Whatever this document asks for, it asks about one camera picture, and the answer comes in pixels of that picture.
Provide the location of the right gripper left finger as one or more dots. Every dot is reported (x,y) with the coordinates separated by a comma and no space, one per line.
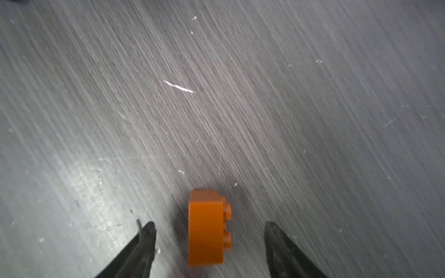
(136,258)

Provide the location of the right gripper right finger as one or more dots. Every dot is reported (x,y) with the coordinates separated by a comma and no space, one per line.
(284,258)

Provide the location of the orange lego brick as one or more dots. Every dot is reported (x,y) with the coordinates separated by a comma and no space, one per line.
(208,237)

